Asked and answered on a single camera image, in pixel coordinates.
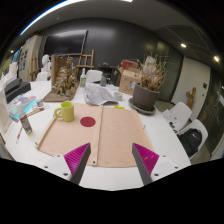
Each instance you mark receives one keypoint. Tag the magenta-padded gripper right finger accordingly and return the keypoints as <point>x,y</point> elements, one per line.
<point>148,159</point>

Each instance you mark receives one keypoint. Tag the grey newspaper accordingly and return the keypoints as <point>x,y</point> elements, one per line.
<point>98,95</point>

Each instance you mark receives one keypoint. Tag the small yellow tag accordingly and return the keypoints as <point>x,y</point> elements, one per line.
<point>119,107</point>

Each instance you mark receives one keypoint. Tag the small glass jar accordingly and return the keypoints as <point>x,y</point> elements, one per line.
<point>40,103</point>

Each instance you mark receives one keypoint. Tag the white plastic bag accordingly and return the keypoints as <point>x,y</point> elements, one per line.
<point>4,113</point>

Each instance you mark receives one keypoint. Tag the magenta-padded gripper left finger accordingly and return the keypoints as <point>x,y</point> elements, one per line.
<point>74,160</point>

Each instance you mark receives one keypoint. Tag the golden figure sculpture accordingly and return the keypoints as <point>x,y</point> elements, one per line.
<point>65,83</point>

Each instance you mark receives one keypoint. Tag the wooden paintbrush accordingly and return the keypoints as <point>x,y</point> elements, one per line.
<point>37,111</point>

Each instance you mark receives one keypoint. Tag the white shelf cabinet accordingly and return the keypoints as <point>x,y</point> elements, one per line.
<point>28,56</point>

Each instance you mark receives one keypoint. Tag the grey plant saucer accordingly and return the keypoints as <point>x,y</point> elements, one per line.
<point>143,110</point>

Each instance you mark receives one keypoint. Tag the white chair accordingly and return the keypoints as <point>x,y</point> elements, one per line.
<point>181,113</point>
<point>200,125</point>
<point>93,76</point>
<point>42,76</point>

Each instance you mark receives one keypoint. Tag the colourful printed sheets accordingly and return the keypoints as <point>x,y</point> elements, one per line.
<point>21,106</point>

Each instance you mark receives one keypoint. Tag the flat round red coaster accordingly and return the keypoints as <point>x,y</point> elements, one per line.
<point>88,121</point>

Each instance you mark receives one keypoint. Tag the grey pot with dried plant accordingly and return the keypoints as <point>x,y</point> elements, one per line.
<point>145,96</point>

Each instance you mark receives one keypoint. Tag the black backpack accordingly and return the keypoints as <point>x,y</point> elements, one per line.
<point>190,141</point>

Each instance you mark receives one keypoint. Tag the recessed ceiling spotlights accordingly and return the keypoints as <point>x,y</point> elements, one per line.
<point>183,45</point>

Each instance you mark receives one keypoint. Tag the grey glass bottle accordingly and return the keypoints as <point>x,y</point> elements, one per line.
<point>104,81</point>

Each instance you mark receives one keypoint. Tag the black box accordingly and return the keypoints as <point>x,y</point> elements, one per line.
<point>16,90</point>

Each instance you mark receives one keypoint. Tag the white plaster bust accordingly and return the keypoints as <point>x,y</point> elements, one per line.
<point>45,61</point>

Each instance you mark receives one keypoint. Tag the lime green mug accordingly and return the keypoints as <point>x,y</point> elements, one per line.
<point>67,111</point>

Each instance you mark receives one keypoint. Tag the red box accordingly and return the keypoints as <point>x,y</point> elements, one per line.
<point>129,64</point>

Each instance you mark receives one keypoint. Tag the black wall screen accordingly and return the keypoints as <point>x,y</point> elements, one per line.
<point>65,43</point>

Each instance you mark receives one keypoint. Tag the wooden wall figure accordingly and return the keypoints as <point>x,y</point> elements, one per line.
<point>190,98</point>

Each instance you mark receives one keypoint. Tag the wooden easel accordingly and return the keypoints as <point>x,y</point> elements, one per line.
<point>86,61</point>
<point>34,68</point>

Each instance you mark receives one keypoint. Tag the white ceiling light panel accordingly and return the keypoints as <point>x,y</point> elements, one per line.
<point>50,11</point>

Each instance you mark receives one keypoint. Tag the beige canvas mat, wooden strips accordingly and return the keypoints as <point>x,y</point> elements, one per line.
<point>116,136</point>

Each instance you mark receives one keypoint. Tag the small white cup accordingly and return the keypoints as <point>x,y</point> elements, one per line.
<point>118,96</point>

